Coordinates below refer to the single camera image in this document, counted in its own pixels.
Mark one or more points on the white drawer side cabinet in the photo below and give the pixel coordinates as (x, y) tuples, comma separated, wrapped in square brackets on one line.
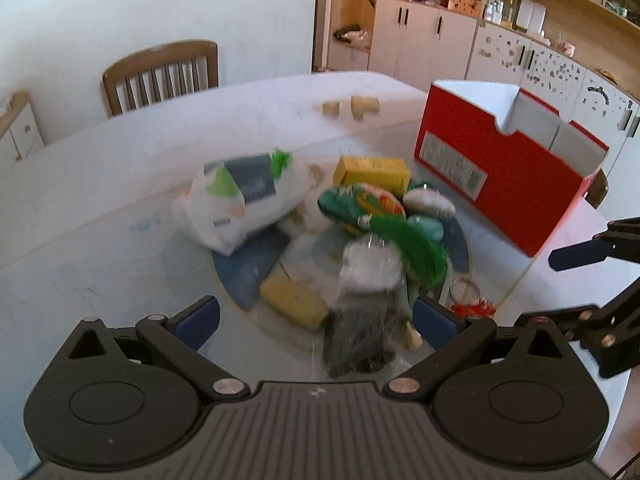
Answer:
[(20, 134)]

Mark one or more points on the white cabinet wall unit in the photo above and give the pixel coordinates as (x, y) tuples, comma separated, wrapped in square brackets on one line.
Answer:
[(580, 56)]

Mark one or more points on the wooden chair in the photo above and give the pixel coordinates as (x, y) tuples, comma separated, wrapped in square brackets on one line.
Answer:
[(159, 74)]

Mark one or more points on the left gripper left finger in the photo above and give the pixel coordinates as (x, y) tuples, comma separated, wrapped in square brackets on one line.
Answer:
[(173, 343)]

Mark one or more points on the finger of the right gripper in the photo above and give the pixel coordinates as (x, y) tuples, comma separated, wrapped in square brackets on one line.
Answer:
[(619, 241), (610, 333)]

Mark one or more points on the red keyring charm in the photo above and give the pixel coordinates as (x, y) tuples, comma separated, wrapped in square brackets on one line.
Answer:
[(465, 298)]

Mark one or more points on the white tissue pack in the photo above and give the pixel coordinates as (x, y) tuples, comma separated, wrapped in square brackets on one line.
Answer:
[(230, 200)]

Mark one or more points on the red white cardboard box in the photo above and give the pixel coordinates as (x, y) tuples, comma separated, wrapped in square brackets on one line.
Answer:
[(510, 154)]

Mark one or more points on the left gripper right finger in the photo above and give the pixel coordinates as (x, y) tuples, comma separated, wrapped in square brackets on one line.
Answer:
[(457, 344)]

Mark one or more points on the yellow sponge block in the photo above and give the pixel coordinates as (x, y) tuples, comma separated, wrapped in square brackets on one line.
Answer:
[(295, 301)]

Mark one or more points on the round blue placemat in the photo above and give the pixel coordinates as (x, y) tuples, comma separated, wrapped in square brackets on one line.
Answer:
[(313, 259)]

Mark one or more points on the teal small pouch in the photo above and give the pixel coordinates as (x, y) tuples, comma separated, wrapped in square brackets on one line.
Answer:
[(431, 228)]

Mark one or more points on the tan wooden block pair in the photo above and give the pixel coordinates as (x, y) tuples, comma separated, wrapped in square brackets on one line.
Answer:
[(361, 105)]

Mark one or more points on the black clear plastic bag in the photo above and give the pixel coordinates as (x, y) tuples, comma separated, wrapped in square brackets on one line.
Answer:
[(359, 331)]

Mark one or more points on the yellow cardboard box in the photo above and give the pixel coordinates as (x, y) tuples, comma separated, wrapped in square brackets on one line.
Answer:
[(392, 174)]

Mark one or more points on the green colourful packet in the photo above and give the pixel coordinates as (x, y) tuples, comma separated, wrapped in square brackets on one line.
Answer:
[(356, 204)]

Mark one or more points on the green feather toy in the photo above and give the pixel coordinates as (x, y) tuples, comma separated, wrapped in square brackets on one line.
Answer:
[(426, 260)]

